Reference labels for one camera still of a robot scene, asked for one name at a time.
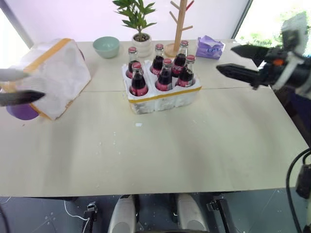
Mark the purple plastic bowl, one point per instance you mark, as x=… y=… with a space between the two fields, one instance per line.
x=22 y=112

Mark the white foam taped box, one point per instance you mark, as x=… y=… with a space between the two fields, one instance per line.
x=60 y=77

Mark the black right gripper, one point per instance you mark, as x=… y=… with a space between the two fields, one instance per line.
x=273 y=71

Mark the glass cola bottle red cap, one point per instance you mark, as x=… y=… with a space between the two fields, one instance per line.
x=158 y=61
x=132 y=58
x=186 y=75
x=164 y=78
x=179 y=61
x=138 y=83

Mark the green plant in white pot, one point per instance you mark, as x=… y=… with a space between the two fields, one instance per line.
x=141 y=41

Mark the white rounded robot leg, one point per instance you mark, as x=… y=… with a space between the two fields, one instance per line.
x=190 y=213
x=122 y=216

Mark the black table leg bracket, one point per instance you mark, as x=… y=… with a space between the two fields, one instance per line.
x=90 y=213
x=219 y=211

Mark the purple tissue pack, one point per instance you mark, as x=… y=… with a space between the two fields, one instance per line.
x=209 y=49

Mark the wooden mug tree stand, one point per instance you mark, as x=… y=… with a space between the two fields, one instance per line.
x=181 y=21

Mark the white foam bottle crate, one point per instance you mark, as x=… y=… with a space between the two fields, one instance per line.
x=160 y=102

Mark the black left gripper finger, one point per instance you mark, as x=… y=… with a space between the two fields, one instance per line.
x=12 y=74
x=22 y=97

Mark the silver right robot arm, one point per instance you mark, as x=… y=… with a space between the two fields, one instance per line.
x=300 y=77

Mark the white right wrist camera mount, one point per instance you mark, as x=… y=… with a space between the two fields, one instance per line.
x=295 y=23

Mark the mint green ceramic bowl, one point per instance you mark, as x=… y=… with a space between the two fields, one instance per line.
x=106 y=47

